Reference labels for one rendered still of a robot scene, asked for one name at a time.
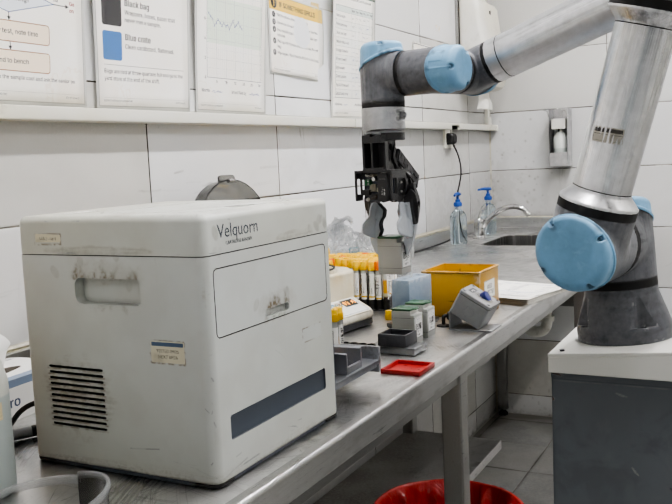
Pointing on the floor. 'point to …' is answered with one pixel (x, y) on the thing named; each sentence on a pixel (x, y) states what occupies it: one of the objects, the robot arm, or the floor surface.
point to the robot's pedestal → (611, 440)
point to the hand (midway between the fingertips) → (394, 246)
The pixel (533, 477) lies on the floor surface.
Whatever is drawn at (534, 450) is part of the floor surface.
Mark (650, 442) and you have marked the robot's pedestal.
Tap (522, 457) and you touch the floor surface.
